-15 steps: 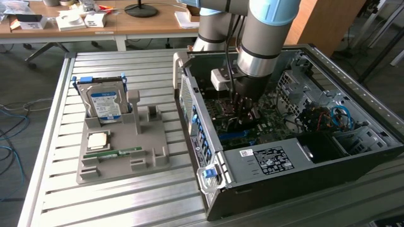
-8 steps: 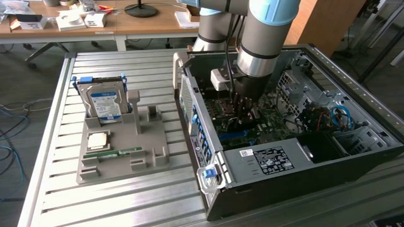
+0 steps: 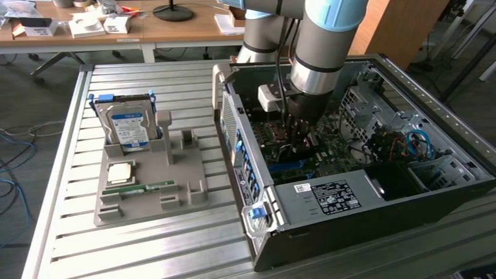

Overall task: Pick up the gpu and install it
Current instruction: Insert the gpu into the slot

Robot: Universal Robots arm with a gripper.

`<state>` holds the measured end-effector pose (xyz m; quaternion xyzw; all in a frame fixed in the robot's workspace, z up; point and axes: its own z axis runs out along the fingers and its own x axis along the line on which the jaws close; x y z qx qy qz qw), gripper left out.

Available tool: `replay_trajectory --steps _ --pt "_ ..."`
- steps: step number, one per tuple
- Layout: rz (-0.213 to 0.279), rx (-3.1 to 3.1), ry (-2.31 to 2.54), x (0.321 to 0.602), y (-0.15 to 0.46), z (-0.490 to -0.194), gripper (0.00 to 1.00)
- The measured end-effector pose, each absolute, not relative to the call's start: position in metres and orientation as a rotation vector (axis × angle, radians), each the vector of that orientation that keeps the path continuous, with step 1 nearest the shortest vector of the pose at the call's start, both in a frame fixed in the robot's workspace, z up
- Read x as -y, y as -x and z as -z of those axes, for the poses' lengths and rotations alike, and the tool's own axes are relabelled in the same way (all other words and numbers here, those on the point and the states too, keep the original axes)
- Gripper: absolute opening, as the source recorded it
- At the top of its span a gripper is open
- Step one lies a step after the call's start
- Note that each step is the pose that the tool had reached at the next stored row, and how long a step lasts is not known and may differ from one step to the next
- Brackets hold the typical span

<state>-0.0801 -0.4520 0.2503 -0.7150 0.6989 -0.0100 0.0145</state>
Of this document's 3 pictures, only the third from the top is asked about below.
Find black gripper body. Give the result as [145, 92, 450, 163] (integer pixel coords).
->
[288, 90, 333, 122]

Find green motherboard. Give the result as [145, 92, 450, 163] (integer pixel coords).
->
[249, 116, 369, 187]

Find blue expansion slot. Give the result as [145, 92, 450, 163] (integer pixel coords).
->
[269, 161, 310, 178]

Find silver chipset heatsink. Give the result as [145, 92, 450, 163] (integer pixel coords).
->
[318, 164, 344, 177]

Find perforated metal disk bay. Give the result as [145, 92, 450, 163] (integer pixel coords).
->
[338, 84, 394, 146]

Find grey power supply unit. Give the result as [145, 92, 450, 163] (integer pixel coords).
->
[273, 170, 384, 226]

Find white paper stack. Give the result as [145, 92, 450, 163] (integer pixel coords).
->
[213, 13, 245, 36]

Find wooden cabinet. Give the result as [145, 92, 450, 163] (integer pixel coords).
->
[346, 0, 450, 70]

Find grey metal disk bay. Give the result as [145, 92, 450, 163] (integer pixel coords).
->
[406, 155, 480, 194]

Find brown cardboard box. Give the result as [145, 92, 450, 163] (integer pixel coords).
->
[228, 5, 246, 21]

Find open grey pc case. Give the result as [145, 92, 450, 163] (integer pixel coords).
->
[212, 53, 496, 273]

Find grey plastic parts rack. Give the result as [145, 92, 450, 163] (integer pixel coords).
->
[93, 110, 210, 228]

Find wooden top desk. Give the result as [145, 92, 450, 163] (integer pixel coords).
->
[0, 0, 156, 85]
[142, 0, 249, 63]

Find hard disk in blue carrier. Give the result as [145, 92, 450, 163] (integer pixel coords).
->
[88, 89, 158, 152]

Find green ram stick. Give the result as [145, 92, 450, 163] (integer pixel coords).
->
[101, 180, 174, 196]

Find silver cpu chip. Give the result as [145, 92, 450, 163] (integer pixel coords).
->
[106, 163, 134, 184]

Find black round stand base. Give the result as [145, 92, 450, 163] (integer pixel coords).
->
[152, 0, 194, 23]

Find small white cardboard box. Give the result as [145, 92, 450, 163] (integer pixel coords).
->
[102, 16, 132, 35]

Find flat white box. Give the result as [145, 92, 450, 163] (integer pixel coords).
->
[68, 14, 106, 39]

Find black keyboard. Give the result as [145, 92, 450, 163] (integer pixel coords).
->
[450, 269, 496, 279]

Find white tape roll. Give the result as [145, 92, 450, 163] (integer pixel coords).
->
[73, 17, 102, 31]

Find black and white box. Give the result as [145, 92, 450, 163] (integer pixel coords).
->
[17, 17, 58, 37]

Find clear plastic bags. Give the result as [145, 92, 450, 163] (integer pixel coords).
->
[0, 0, 40, 22]

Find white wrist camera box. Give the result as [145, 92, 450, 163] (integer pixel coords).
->
[257, 83, 289, 113]

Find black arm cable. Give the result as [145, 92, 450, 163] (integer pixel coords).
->
[273, 16, 301, 123]

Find black and orange wires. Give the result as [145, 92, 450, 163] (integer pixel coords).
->
[364, 129, 408, 163]

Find blue sata wire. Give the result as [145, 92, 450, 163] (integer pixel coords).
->
[404, 129, 436, 162]

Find grey floor cable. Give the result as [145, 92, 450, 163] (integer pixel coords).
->
[0, 120, 65, 138]

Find blue floor cable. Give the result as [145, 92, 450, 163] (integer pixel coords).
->
[0, 133, 36, 248]

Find black floor cable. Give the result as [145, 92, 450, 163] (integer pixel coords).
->
[0, 141, 32, 216]

